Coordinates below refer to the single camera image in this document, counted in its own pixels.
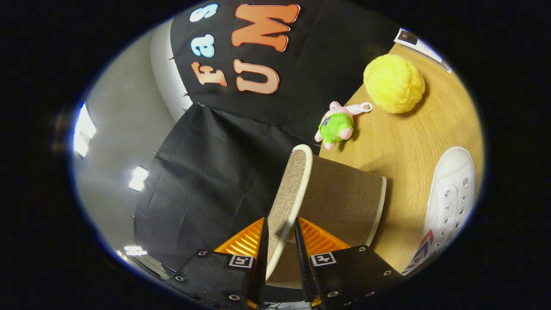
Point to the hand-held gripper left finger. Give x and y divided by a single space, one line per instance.
262 267

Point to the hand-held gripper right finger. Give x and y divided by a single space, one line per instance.
304 267

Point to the beige fabric storage box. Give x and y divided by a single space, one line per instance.
340 202

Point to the white shoe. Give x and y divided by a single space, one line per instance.
450 202

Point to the black backdrop cloth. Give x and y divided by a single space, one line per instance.
215 172

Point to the ceiling light panel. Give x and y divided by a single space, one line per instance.
134 251
84 129
138 178

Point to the pink and green plush toy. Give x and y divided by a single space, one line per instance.
335 127

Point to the yellow fluffy plush ball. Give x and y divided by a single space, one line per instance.
394 84

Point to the white book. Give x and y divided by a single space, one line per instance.
419 46

